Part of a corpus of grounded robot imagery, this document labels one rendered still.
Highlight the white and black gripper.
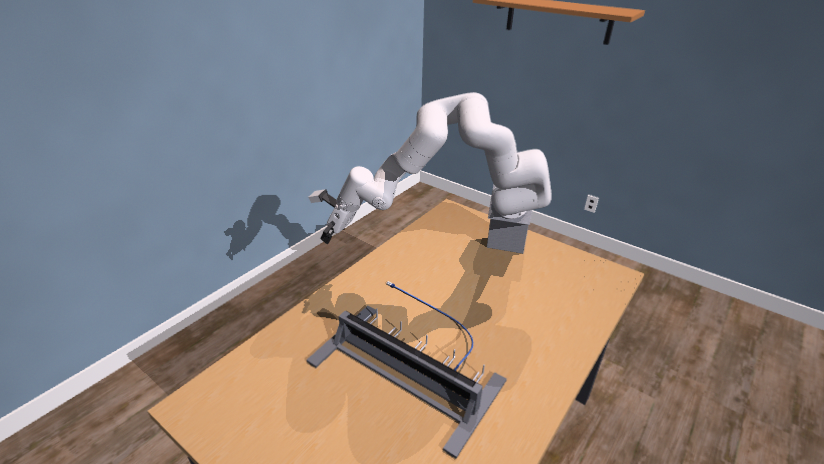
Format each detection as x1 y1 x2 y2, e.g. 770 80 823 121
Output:
320 202 358 244

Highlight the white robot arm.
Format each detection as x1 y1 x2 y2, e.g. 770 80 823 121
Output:
308 93 551 219

